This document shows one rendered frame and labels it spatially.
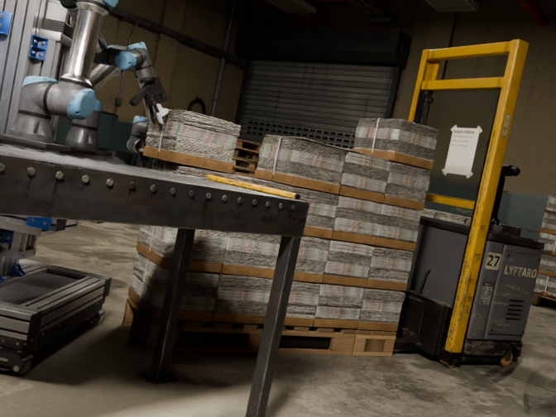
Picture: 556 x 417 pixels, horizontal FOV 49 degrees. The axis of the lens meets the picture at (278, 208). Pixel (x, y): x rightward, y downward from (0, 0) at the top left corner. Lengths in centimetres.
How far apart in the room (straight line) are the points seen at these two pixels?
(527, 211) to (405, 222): 591
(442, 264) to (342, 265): 88
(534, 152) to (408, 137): 605
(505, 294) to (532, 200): 542
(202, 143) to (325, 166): 67
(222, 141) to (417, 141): 116
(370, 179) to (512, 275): 115
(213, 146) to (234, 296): 71
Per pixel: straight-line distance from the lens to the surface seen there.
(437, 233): 392
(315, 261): 307
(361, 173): 316
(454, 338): 359
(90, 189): 144
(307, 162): 296
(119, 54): 267
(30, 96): 239
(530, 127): 938
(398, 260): 340
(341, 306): 324
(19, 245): 267
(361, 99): 1056
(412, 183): 339
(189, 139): 267
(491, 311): 383
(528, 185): 926
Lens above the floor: 87
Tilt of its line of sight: 3 degrees down
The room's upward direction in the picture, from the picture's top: 11 degrees clockwise
